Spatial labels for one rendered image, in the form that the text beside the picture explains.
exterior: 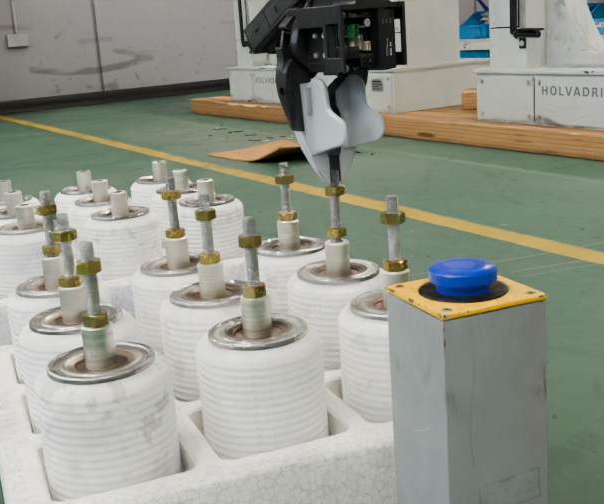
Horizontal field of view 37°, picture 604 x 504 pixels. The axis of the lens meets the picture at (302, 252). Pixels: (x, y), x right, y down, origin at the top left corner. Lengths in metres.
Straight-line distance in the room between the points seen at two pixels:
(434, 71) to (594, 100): 1.11
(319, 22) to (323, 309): 0.24
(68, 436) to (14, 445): 0.10
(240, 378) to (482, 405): 0.19
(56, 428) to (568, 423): 0.66
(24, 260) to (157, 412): 0.54
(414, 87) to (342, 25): 3.21
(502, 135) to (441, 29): 0.90
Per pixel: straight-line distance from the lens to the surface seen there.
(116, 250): 1.18
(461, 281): 0.53
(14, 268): 1.16
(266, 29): 0.84
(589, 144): 2.99
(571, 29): 3.35
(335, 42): 0.76
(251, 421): 0.67
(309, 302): 0.81
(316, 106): 0.79
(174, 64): 7.30
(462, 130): 3.43
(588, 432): 1.11
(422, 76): 3.97
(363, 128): 0.81
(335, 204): 0.82
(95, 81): 7.08
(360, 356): 0.71
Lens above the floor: 0.48
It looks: 14 degrees down
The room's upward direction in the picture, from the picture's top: 4 degrees counter-clockwise
